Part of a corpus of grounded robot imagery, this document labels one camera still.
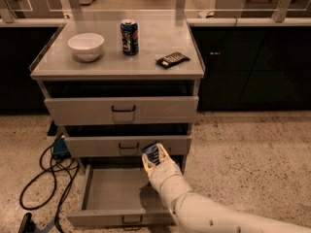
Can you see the black object on floor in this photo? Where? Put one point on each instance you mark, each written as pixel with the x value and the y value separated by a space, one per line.
pixel 27 224

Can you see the middle grey drawer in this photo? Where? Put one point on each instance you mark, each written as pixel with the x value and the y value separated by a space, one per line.
pixel 126 139

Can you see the bottom grey drawer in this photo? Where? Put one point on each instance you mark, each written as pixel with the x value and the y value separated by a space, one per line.
pixel 118 196

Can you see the blue pepsi soda can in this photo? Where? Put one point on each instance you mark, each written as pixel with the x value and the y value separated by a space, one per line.
pixel 129 35

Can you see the grey drawer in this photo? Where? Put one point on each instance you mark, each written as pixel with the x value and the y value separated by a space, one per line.
pixel 118 196
pixel 121 102
pixel 126 139

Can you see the top grey drawer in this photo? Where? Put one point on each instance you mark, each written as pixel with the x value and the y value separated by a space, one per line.
pixel 121 102

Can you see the grey drawer cabinet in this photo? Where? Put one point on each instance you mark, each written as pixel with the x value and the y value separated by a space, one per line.
pixel 159 33

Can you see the white ceramic bowl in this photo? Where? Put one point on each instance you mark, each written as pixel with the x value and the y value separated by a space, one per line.
pixel 86 46

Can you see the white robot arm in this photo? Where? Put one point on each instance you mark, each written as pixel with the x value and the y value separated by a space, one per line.
pixel 195 213

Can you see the dark snack bar on counter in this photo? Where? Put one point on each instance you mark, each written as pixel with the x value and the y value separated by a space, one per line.
pixel 171 60

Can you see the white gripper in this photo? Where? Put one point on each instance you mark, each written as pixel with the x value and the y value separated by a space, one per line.
pixel 167 176

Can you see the blue power box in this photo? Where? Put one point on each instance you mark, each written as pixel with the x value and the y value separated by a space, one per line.
pixel 59 148

